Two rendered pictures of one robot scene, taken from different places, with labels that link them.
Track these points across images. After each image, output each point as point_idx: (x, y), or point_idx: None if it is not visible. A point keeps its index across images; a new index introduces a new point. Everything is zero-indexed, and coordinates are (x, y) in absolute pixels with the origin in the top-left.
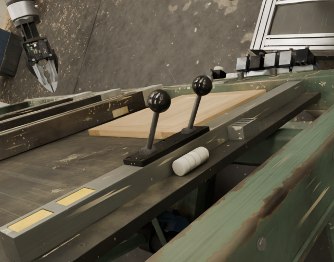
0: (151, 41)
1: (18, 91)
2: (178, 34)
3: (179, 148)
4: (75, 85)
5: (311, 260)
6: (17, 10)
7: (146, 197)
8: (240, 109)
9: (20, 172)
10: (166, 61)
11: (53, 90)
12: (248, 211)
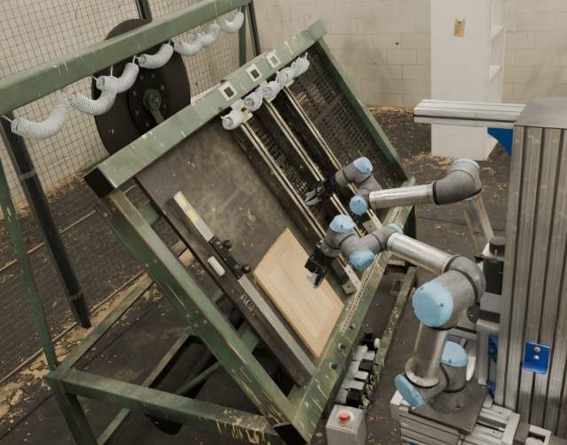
0: None
1: (507, 160)
2: None
3: (222, 260)
4: (492, 228)
5: (234, 442)
6: (338, 175)
7: (195, 243)
8: (264, 308)
9: (240, 192)
10: None
11: (306, 202)
12: (162, 257)
